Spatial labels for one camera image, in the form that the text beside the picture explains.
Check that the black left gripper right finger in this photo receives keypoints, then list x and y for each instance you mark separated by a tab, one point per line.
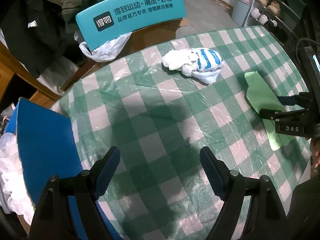
216	172

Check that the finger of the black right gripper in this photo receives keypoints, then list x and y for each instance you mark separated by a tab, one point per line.
301	99
294	116

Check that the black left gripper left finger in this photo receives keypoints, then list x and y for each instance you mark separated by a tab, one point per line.
103	170

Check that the light green foam sheet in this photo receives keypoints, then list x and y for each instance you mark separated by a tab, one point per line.
260	95

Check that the blue striped white plastic bag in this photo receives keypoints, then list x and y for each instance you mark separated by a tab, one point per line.
201	63

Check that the person's right hand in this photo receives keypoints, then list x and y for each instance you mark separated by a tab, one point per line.
315	150

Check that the blue storage box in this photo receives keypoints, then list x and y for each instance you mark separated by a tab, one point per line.
56	182

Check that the green checkered tablecloth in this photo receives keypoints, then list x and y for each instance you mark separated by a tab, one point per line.
161	119

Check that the white mesh bath pouf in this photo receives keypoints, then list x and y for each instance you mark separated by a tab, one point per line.
14	195

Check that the wooden louvered cabinet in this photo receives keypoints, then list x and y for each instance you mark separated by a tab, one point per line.
16	82

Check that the metal shoe rack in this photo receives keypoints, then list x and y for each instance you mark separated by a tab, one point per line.
279	17

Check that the light blue waste bin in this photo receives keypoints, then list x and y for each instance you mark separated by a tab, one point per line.
240	12

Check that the white plastic bag under box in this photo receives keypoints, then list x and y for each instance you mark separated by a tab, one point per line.
106	52

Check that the brown cardboard box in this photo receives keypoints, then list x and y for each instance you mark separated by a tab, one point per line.
139	40

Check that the teal shoe box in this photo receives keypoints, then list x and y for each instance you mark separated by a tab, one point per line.
109	19

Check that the hanging dark coats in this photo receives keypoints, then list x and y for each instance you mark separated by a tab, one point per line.
37	32

